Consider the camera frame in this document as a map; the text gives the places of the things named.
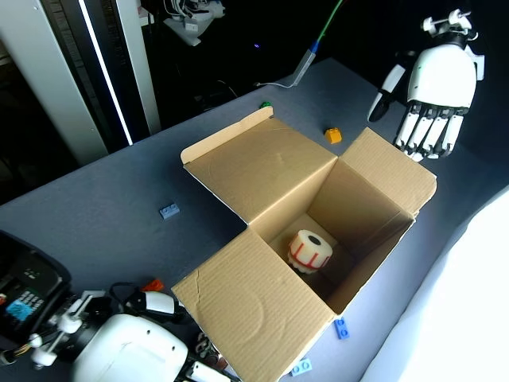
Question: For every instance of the brown round figurine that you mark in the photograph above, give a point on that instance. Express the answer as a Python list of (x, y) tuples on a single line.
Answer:
[(207, 348)]

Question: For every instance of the green toy block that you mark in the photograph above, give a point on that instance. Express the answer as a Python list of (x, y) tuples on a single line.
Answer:
[(265, 105)]

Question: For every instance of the slate blue flat block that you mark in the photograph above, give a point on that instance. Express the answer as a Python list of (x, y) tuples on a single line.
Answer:
[(169, 211)]

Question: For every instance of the white red-striped cylinder toy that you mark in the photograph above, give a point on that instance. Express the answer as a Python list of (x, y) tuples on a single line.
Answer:
[(308, 250)]

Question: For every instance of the grey table cloth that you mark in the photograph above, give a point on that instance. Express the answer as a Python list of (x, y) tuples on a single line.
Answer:
[(99, 199)]

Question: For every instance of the brown cardboard box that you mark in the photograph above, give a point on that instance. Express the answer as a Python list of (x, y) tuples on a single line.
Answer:
[(258, 167)]

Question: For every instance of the orange flat block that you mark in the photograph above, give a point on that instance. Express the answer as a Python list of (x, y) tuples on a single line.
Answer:
[(156, 285)]

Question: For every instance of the yellow toy block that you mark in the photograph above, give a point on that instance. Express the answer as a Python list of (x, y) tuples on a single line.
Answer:
[(333, 136)]

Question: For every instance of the narrow white cabinet post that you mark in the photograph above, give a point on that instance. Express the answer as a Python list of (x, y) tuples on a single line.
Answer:
[(139, 59)]

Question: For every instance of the white backdrop sheet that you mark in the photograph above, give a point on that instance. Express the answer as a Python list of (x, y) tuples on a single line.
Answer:
[(457, 298)]

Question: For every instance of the wide white cabinet panel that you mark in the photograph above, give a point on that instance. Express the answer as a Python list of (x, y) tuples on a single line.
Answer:
[(40, 59)]

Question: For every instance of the white lit strip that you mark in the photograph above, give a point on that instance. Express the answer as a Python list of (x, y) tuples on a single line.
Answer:
[(106, 71)]

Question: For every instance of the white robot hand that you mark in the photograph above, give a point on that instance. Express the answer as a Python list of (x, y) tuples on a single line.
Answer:
[(441, 75), (127, 350)]

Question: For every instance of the bright blue flat block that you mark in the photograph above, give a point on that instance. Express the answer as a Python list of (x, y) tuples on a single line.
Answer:
[(342, 329)]

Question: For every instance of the pale blue flat block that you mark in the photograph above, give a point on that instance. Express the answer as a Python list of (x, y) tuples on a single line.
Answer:
[(302, 368)]

